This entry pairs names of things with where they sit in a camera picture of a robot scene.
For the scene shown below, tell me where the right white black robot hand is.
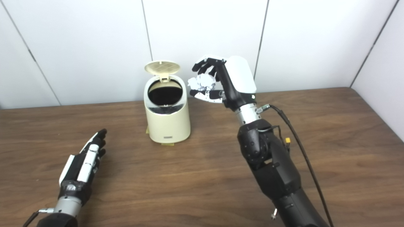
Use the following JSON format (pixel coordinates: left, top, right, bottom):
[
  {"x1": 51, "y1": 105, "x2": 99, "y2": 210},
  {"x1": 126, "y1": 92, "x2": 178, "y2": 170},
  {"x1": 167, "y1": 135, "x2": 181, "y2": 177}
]
[{"x1": 189, "y1": 55, "x2": 257, "y2": 111}]

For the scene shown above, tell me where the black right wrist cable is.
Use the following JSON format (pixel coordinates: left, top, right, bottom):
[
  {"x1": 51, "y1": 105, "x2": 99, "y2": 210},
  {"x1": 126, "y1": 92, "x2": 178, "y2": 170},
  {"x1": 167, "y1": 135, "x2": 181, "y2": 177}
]
[{"x1": 256, "y1": 104, "x2": 335, "y2": 227}]

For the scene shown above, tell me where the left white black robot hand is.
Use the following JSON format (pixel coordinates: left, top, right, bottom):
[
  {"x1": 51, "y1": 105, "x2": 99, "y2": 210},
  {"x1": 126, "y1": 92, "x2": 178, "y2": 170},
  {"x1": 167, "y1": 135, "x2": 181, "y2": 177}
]
[{"x1": 59, "y1": 128, "x2": 108, "y2": 205}]

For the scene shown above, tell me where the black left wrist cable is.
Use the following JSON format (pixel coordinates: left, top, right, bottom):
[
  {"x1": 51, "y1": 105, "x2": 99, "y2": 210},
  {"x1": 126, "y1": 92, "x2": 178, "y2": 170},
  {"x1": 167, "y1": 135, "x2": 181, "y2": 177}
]
[{"x1": 23, "y1": 208, "x2": 55, "y2": 227}]

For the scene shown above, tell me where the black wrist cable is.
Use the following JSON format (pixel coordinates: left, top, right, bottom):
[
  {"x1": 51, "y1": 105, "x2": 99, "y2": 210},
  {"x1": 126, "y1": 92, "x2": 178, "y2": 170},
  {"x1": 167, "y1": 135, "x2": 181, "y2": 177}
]
[
  {"x1": 23, "y1": 208, "x2": 55, "y2": 227},
  {"x1": 256, "y1": 104, "x2": 335, "y2": 227}
]

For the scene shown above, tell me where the round cream bin lid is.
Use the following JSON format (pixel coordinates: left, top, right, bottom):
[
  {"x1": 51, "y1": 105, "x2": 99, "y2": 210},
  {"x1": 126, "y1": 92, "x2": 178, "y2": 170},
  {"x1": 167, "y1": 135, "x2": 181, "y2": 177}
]
[{"x1": 145, "y1": 61, "x2": 181, "y2": 83}]

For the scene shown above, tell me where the white paper ball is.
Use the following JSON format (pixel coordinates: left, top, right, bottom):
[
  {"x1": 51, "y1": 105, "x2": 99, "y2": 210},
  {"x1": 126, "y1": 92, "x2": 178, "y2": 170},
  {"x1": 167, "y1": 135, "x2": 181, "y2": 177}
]
[{"x1": 187, "y1": 74, "x2": 217, "y2": 95}]

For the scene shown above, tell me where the cream-colored bin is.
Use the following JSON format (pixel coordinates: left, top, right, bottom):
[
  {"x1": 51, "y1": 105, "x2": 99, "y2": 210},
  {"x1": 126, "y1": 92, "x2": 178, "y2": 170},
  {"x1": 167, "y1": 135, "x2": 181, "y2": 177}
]
[{"x1": 144, "y1": 74, "x2": 191, "y2": 144}]

